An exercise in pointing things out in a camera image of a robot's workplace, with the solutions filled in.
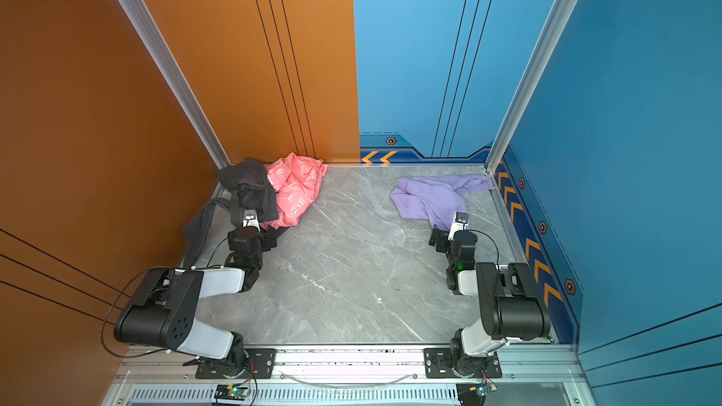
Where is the purple cloth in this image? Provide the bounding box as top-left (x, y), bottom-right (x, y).
top-left (390, 174), bottom-right (494, 230)

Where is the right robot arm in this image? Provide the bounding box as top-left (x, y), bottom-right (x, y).
top-left (424, 229), bottom-right (552, 379)

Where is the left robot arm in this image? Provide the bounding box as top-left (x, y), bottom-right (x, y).
top-left (114, 226), bottom-right (284, 380)

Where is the dark grey cloth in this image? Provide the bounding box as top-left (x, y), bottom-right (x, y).
top-left (180, 158), bottom-right (279, 269)

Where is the pink patterned cloth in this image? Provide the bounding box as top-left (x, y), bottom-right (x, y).
top-left (261, 153), bottom-right (330, 229)

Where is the left green circuit board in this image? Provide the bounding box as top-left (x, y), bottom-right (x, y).
top-left (212, 383), bottom-right (253, 405)

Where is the green circuit board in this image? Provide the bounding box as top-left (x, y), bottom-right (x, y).
top-left (212, 383), bottom-right (253, 405)
top-left (456, 383), bottom-right (498, 406)

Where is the right green circuit board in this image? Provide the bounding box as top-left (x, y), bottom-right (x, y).
top-left (456, 383), bottom-right (498, 406)

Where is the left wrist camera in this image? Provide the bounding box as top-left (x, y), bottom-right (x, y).
top-left (242, 209), bottom-right (261, 231)

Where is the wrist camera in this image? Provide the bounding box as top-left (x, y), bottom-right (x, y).
top-left (447, 212), bottom-right (469, 241)
top-left (242, 209), bottom-right (261, 231)

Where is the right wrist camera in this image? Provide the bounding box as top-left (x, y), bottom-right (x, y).
top-left (447, 212), bottom-right (469, 241)

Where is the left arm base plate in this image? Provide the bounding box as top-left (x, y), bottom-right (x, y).
top-left (195, 348), bottom-right (276, 381)

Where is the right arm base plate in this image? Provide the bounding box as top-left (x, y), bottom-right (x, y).
top-left (423, 347), bottom-right (503, 380)

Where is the front aluminium rail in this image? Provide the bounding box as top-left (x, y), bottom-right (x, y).
top-left (103, 343), bottom-right (595, 405)

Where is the right aluminium frame post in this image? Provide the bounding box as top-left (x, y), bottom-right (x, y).
top-left (485, 0), bottom-right (578, 177)

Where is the aluminium frame post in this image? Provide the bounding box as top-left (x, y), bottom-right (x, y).
top-left (118, 0), bottom-right (231, 169)
top-left (485, 0), bottom-right (578, 177)

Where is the left aluminium frame post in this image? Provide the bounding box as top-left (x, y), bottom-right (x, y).
top-left (118, 0), bottom-right (231, 169)

